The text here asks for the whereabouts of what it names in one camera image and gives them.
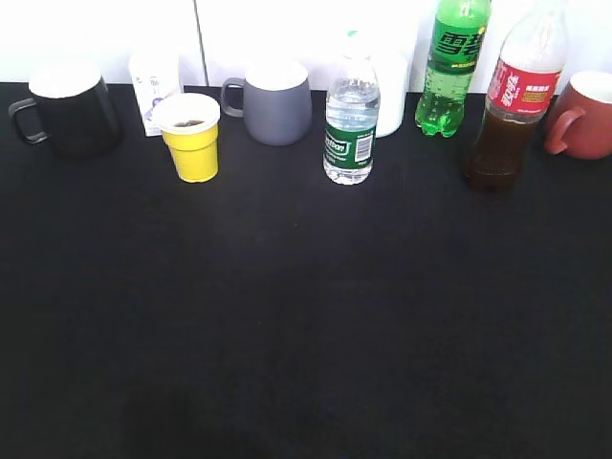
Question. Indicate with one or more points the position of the white milk carton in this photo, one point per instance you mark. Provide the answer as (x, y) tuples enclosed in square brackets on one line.
[(155, 75)]

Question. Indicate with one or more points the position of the clear water bottle green label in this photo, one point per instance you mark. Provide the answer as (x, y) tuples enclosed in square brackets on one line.
[(352, 110)]

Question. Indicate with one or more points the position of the grey mug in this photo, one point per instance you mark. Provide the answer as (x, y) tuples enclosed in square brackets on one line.
[(274, 100)]

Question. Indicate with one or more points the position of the cola bottle red label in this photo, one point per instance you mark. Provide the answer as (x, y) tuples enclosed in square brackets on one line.
[(531, 60)]

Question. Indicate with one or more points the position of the black mug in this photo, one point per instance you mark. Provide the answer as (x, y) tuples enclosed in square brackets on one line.
[(77, 117)]

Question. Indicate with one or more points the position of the green sprite bottle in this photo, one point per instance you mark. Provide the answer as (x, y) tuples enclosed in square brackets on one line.
[(457, 37)]

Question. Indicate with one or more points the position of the white cup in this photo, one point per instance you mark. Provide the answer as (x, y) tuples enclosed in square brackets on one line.
[(392, 74)]

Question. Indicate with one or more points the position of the yellow plastic cup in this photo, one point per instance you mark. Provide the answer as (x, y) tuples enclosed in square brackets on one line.
[(189, 123)]

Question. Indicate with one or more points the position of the red mug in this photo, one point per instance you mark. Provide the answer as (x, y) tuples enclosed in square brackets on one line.
[(579, 125)]

